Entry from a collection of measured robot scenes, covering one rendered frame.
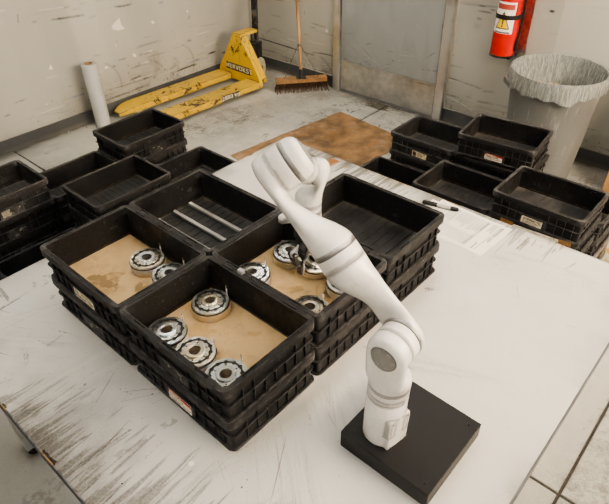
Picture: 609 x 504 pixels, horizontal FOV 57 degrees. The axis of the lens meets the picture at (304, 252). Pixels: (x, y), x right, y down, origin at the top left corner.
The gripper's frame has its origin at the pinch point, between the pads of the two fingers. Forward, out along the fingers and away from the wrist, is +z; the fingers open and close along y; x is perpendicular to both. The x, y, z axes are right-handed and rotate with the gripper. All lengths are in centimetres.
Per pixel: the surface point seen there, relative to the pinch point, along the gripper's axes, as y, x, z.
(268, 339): -24.8, -9.3, 4.1
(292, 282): -4.5, 1.4, 4.4
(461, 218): 74, -10, 16
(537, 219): 118, -25, 32
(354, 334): -1.6, -19.7, 12.8
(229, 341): -31.9, -2.4, 4.4
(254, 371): -39.9, -20.6, -6.1
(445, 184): 142, 31, 50
